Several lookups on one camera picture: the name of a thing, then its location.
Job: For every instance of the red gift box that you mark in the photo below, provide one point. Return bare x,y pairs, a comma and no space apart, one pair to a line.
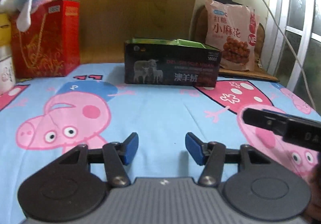
50,47

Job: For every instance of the blue cartoon pig bedsheet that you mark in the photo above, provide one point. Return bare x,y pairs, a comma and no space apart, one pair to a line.
43,118

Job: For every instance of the pink snack bag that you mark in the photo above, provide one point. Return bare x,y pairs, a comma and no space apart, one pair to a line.
232,29

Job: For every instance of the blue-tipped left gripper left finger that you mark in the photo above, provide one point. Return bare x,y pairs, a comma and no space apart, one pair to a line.
115,156

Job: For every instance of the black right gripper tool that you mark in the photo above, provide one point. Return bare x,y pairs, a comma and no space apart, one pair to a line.
294,130

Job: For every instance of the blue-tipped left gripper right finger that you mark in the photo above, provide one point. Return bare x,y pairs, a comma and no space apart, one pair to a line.
213,156

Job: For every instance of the black open cardboard box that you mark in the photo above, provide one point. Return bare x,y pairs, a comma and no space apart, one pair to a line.
171,62

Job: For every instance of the white window frame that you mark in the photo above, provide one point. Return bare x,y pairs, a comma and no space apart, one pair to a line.
299,21

